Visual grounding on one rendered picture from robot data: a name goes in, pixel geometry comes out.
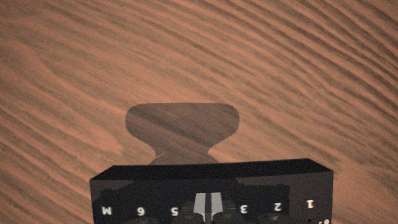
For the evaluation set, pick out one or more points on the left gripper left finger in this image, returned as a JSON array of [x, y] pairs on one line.
[[187, 216]]

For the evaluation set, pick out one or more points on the black lighting desk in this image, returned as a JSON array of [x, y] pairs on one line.
[[299, 188]]

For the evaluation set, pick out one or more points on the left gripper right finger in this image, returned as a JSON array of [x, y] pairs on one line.
[[224, 212]]

